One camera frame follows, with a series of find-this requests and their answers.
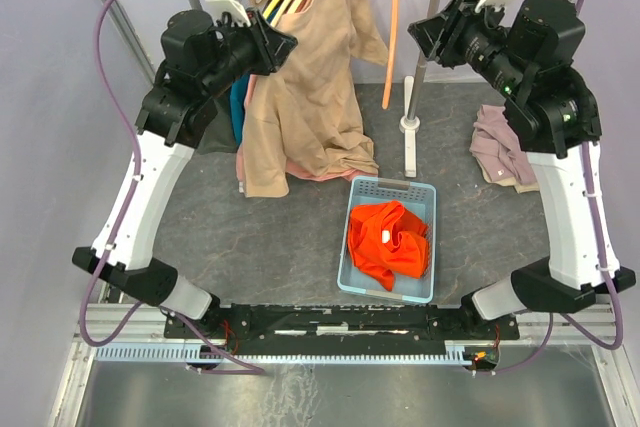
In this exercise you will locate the orange t shirt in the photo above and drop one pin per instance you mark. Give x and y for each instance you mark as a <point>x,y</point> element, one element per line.
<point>386,240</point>

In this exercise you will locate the dark grey t shirt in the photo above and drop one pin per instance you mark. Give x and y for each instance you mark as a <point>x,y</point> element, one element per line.
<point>219,135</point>

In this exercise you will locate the aluminium frame rail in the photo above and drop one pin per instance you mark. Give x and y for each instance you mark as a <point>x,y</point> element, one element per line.
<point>147,325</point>

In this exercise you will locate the pink t shirt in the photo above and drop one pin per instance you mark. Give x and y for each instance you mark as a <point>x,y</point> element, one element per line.
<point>291,167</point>

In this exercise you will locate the cream folded t shirt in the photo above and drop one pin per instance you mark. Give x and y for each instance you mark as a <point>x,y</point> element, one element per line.
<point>506,179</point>

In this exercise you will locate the orange plastic hanger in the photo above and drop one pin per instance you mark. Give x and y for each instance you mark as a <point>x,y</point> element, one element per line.
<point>392,46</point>

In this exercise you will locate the yellow plastic hanger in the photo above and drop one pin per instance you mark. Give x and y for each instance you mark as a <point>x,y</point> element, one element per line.
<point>271,7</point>

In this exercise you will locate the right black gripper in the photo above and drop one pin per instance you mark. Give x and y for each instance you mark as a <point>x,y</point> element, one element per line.
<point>446,32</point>

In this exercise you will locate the lilac t shirt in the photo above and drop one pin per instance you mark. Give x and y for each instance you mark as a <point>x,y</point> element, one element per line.
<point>495,146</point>

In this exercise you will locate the teal blue t shirt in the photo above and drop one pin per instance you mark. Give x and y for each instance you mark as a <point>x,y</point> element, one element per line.
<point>236,97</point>

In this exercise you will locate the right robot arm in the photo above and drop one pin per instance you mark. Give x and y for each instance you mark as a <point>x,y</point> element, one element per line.
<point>555,118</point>

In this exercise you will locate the light blue plastic basket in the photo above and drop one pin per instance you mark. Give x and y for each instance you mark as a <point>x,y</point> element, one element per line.
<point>421,200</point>

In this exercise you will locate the beige t shirt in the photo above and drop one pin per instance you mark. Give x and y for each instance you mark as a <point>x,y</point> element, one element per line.
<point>307,112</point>

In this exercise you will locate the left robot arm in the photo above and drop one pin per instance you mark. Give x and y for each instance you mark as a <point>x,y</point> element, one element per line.
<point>203,58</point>

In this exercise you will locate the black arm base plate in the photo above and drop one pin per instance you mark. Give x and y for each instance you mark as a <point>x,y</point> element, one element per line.
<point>352,330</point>

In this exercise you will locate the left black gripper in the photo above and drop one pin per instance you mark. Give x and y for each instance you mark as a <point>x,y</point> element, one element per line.
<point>272,45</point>

